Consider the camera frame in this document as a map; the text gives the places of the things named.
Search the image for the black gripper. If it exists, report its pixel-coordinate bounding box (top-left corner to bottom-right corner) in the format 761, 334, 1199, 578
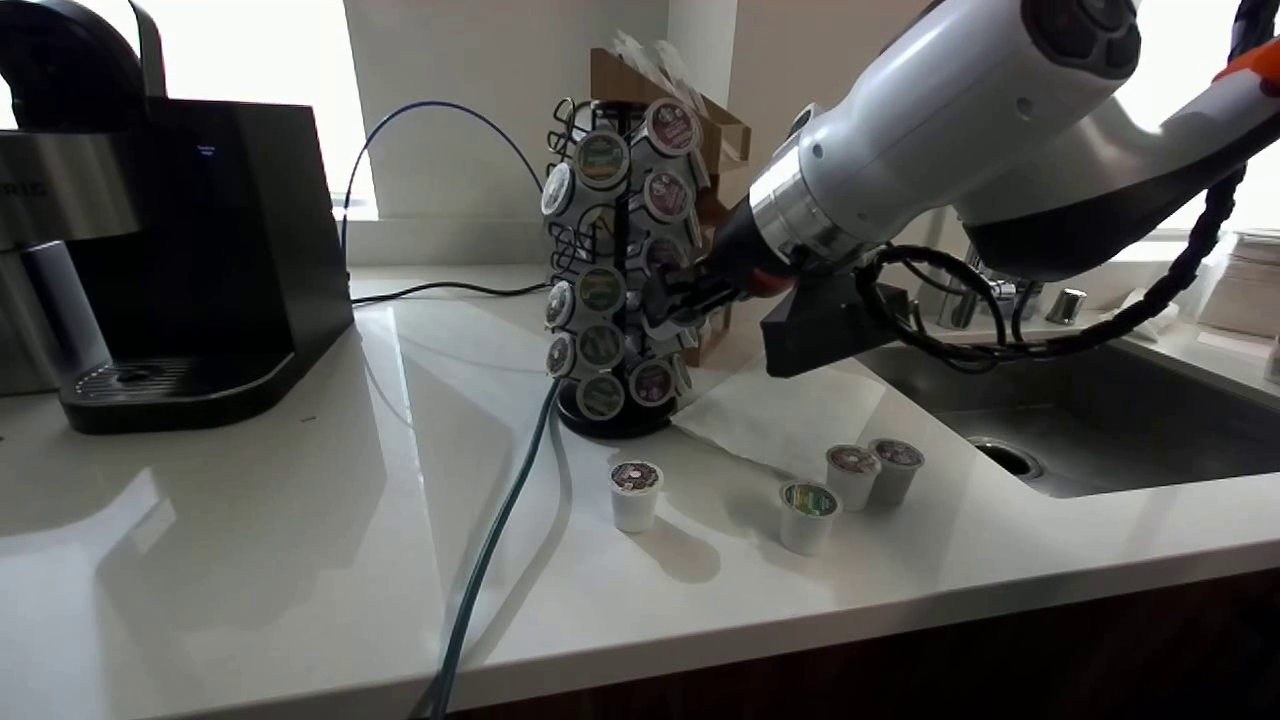
653, 196, 809, 330

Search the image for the small white coffee pod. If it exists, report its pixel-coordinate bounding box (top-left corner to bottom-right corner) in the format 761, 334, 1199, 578
866, 436, 926, 512
634, 288, 686, 345
608, 454, 666, 540
775, 475, 842, 554
821, 440, 883, 517

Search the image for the black coffee pod carousel rack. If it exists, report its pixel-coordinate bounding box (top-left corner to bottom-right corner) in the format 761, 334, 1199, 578
536, 91, 705, 440

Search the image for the small grey cup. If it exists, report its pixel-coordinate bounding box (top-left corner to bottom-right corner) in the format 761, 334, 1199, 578
1044, 285, 1087, 327

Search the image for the stainless steel sink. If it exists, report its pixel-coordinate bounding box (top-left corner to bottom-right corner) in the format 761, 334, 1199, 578
852, 330, 1280, 498

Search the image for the black coffee machine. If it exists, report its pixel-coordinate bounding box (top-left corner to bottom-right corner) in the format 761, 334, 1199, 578
0, 0, 357, 431

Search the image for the bright window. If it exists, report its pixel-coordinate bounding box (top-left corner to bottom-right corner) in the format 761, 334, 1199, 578
130, 0, 374, 224

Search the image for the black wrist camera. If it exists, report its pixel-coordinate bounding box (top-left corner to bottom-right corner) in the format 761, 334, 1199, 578
761, 257, 924, 379

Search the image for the black power cable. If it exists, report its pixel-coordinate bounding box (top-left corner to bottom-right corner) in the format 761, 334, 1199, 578
333, 91, 550, 308

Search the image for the teal cable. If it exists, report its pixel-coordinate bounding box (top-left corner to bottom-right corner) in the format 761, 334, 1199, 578
406, 375, 570, 720

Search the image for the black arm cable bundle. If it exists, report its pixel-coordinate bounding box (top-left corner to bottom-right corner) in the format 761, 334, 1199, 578
852, 0, 1280, 368

